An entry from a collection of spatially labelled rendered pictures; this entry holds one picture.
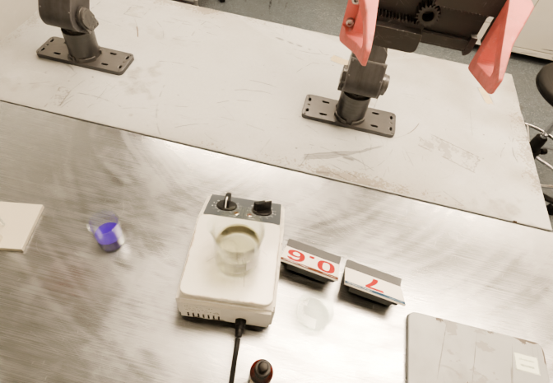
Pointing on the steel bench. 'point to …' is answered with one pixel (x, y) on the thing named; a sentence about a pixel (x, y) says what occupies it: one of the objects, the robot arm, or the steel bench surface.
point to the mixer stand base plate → (468, 354)
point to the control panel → (243, 206)
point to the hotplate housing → (255, 315)
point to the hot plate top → (262, 298)
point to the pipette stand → (17, 224)
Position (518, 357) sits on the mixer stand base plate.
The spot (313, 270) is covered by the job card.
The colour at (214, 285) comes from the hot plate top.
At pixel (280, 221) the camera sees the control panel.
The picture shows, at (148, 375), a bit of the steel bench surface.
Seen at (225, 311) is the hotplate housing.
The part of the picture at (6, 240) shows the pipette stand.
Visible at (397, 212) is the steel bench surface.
